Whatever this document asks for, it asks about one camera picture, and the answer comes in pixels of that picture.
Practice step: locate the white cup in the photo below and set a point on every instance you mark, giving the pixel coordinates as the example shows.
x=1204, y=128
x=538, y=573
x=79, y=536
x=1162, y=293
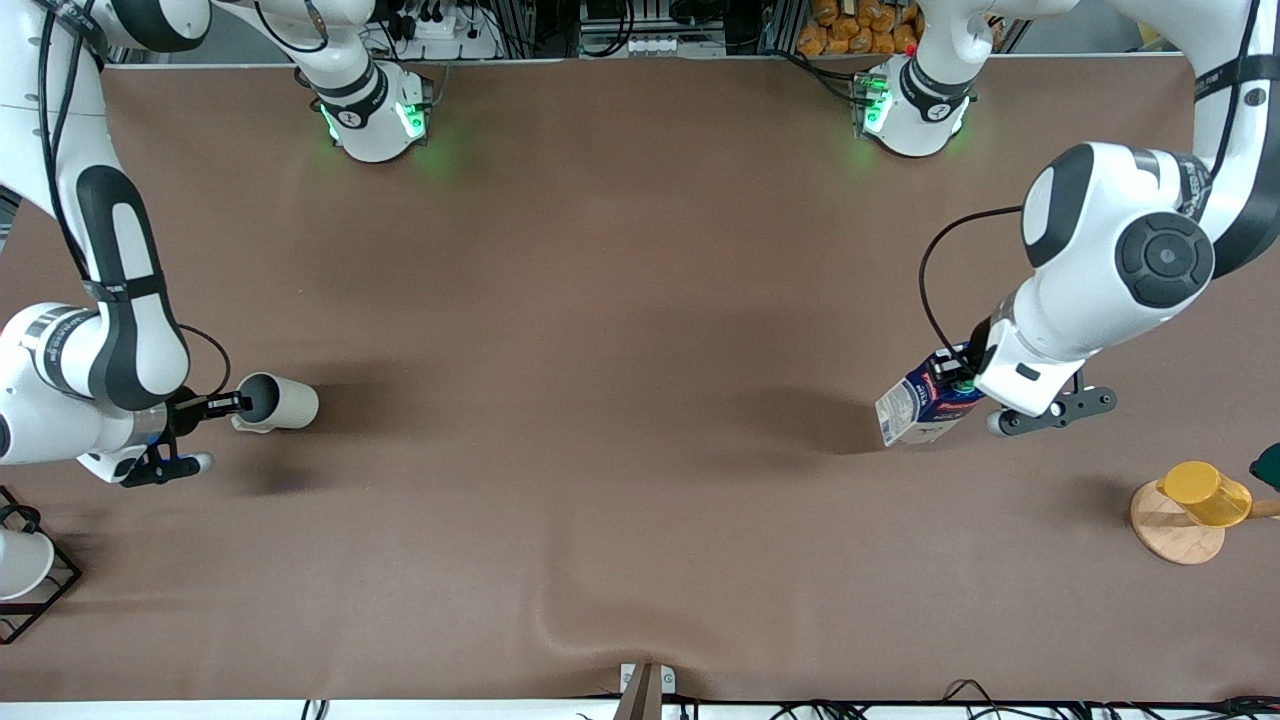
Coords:
x=20, y=565

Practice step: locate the beige ceramic mug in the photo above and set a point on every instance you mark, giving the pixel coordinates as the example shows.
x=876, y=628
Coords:
x=290, y=402

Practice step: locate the metal table clamp bracket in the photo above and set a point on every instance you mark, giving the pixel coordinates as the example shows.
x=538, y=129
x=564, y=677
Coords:
x=645, y=690

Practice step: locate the white power strip with plugs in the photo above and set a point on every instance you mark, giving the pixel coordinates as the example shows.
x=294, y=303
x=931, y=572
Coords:
x=450, y=32

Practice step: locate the yellow cup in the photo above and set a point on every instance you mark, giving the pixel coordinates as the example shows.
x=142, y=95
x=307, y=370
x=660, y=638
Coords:
x=1205, y=493

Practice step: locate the round wooden mug stand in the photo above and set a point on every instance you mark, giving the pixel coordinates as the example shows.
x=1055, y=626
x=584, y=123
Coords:
x=1175, y=540

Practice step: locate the blue white milk carton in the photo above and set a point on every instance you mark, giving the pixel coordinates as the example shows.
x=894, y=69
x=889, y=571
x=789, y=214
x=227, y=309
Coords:
x=915, y=410

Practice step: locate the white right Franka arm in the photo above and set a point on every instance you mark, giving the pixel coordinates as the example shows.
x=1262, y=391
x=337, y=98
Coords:
x=120, y=300

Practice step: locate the dark green object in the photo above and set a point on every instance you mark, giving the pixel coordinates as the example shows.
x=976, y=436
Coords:
x=1268, y=467

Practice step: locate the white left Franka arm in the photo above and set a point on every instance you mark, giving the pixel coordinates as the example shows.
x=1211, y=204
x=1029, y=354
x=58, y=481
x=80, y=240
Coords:
x=1100, y=260

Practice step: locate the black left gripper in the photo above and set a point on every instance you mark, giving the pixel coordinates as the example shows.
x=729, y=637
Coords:
x=978, y=341

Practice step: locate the bag of orange snacks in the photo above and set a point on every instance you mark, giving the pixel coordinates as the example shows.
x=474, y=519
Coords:
x=860, y=28

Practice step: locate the small white power strip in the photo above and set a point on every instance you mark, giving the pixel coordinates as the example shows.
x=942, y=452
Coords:
x=652, y=45

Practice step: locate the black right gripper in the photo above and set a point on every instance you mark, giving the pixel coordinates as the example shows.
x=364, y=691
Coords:
x=186, y=411

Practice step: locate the brown table cloth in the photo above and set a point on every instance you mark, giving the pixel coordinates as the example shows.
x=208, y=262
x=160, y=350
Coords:
x=640, y=300

